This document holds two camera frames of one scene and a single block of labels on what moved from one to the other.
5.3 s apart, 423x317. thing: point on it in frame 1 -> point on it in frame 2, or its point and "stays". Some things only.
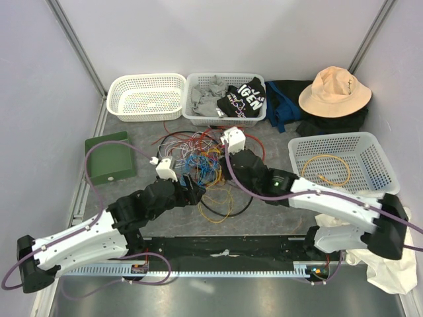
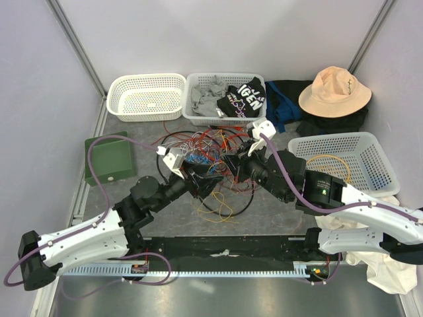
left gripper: [193, 195] -> [205, 183]
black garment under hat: [312, 125] stays
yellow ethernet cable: [320, 176] stays
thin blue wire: [206, 168] stays
